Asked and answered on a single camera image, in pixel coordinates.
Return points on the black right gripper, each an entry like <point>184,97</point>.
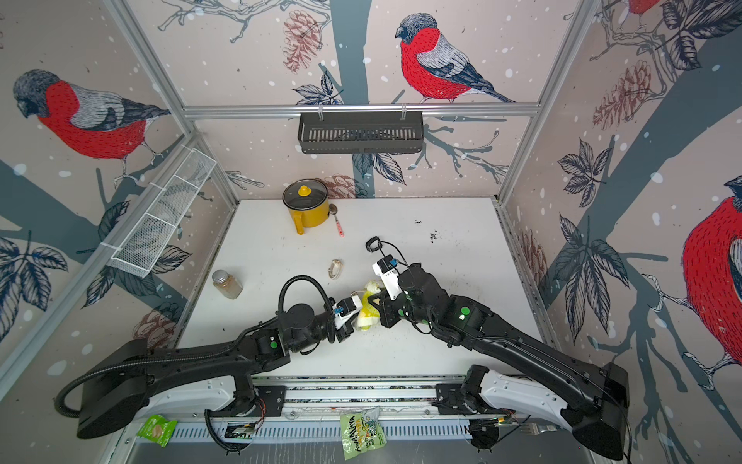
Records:
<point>385,306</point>

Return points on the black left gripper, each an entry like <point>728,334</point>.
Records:
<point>345,333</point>

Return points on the yellow-green white towel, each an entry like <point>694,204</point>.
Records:
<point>369,316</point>

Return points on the black wrist watch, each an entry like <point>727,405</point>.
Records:
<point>374,244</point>

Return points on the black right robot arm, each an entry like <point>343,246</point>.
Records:
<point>589,401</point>

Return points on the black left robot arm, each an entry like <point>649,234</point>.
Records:
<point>107,397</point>

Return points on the green white snack bag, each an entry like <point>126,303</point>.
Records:
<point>362,432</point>

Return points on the small glass spice jar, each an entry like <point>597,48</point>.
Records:
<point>227,284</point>

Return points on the yellow pot with lid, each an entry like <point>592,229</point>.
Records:
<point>307,202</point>

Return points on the green snack packet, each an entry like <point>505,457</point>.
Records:
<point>157,429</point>

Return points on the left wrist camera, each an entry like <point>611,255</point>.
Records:
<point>347,308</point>

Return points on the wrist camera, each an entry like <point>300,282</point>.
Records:
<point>347,308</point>
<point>386,270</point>

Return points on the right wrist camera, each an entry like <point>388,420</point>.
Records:
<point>386,270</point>

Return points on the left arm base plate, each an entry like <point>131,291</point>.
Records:
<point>272,401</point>

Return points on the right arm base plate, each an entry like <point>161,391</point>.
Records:
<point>456,399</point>

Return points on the pink handled spoon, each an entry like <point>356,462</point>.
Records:
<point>333,212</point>

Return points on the black hanging wire basket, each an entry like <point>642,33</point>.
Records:
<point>361,133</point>

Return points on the white mesh wall shelf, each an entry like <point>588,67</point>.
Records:
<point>145,249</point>

